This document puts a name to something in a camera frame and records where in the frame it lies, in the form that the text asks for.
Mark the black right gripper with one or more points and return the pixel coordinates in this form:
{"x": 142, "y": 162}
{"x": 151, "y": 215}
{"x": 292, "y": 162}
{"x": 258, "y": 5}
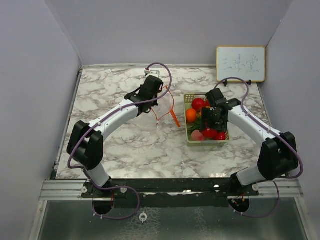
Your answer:
{"x": 206, "y": 122}

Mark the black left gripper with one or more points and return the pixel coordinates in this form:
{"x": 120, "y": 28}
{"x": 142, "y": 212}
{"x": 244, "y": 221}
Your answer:
{"x": 155, "y": 103}

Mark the red apple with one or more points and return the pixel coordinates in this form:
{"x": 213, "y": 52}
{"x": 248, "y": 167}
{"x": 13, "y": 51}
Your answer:
{"x": 198, "y": 103}

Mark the clear orange-zipper zip bag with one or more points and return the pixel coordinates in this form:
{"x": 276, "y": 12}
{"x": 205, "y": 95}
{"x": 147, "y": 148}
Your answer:
{"x": 164, "y": 111}

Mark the orange fruit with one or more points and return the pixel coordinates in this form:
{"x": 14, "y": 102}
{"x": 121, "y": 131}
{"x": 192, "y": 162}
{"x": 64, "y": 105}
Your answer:
{"x": 191, "y": 116}

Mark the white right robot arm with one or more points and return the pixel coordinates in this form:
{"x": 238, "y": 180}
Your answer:
{"x": 278, "y": 151}

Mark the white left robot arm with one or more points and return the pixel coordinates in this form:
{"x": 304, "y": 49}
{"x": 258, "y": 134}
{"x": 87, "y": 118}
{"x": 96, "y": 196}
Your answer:
{"x": 86, "y": 143}

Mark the red bell pepper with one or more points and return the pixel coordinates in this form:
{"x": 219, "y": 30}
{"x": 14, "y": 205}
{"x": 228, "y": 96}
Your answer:
{"x": 213, "y": 134}

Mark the toy pineapple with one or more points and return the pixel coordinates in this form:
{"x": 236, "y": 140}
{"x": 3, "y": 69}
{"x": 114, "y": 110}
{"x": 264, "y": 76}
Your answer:
{"x": 197, "y": 124}

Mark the pale green plastic basket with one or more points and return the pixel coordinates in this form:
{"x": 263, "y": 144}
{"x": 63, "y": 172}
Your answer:
{"x": 187, "y": 100}

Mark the pink peach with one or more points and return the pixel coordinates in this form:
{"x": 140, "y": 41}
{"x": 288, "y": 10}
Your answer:
{"x": 196, "y": 135}

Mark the small framed whiteboard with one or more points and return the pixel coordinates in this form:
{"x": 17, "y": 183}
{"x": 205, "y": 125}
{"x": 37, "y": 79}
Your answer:
{"x": 245, "y": 62}

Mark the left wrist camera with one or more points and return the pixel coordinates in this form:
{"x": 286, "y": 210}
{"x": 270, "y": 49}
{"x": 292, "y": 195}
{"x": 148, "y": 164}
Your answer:
{"x": 152, "y": 72}

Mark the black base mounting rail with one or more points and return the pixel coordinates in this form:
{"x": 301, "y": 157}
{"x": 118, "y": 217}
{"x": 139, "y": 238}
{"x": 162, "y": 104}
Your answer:
{"x": 166, "y": 192}

